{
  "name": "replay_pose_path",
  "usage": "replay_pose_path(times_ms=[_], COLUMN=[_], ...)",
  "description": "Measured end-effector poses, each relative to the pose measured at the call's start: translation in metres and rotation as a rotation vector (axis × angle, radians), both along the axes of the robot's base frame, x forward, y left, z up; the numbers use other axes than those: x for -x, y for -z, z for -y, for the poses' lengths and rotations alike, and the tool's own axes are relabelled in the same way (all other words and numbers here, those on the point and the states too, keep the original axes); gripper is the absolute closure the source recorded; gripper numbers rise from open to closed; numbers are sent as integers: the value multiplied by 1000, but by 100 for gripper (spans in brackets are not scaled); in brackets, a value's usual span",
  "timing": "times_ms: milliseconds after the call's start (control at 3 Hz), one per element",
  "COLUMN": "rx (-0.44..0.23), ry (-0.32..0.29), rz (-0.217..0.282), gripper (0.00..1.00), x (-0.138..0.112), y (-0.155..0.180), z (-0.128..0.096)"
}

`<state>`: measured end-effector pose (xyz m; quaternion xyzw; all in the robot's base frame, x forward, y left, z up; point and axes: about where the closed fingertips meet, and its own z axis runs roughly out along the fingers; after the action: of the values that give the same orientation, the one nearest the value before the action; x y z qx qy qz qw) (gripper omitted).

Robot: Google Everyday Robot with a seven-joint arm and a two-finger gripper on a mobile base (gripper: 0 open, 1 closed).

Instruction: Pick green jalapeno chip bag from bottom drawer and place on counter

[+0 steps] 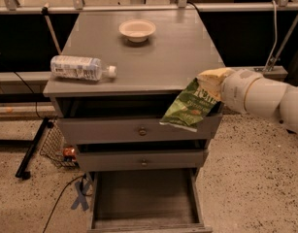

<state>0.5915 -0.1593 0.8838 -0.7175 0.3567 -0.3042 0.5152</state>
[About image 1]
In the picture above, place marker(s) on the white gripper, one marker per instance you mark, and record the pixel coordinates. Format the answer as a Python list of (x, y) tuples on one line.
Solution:
[(234, 89)]

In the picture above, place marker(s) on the green jalapeno chip bag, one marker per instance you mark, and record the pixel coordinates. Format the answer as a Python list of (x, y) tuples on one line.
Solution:
[(189, 108)]

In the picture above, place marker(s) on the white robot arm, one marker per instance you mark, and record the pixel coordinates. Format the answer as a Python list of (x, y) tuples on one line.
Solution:
[(248, 92)]

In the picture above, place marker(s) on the grey top drawer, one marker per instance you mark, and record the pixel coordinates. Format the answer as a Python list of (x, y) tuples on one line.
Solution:
[(82, 131)]

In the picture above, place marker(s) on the grey middle drawer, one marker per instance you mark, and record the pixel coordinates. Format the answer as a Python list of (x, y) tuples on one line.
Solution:
[(141, 160)]

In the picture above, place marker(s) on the grey wooden drawer cabinet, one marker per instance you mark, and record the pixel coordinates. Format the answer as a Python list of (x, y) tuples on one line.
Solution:
[(150, 74)]

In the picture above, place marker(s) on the grey open bottom drawer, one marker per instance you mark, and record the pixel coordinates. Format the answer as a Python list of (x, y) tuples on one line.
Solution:
[(146, 201)]

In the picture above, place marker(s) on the dark cabinet at right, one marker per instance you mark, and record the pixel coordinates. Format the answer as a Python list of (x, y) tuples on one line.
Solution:
[(292, 76)]

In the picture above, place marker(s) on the white paper bowl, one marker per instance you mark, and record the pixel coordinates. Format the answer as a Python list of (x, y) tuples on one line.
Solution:
[(137, 30)]

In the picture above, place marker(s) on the clear plastic water bottle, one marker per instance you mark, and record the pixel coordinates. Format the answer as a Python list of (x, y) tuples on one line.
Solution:
[(81, 68)]

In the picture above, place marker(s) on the orange soda can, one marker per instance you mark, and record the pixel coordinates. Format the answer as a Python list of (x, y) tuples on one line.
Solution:
[(69, 152)]

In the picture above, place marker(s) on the grey tape cross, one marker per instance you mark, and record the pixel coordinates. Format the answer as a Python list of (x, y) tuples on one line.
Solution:
[(81, 188)]

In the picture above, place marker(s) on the wooden stick black tip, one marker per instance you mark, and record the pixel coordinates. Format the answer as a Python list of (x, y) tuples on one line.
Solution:
[(45, 13)]

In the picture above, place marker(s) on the black metal floor bar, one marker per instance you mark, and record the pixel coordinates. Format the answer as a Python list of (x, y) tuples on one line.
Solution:
[(22, 173)]

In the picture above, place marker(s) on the wire mesh basket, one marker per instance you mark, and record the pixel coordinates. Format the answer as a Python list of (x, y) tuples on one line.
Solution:
[(53, 145)]

